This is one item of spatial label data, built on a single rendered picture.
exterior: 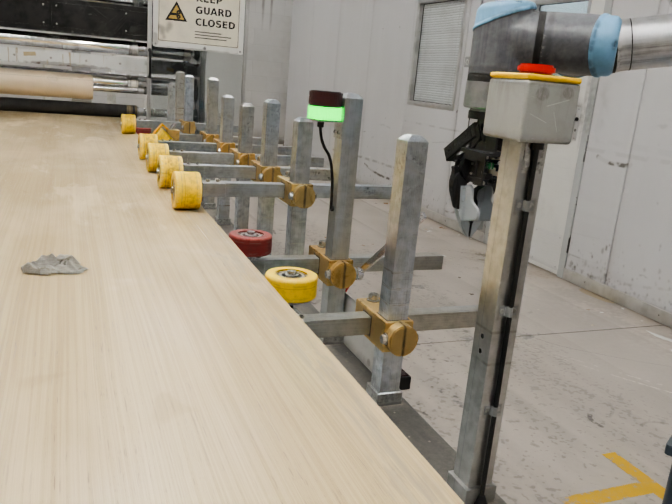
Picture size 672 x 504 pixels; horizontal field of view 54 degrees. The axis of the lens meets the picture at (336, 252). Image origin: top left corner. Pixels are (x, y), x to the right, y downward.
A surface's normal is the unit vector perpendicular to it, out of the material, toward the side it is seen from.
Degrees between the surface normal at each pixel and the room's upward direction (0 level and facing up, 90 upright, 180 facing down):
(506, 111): 90
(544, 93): 90
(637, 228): 90
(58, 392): 0
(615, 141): 90
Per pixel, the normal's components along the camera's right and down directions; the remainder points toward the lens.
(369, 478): 0.08, -0.96
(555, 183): -0.93, 0.02
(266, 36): 0.36, 0.27
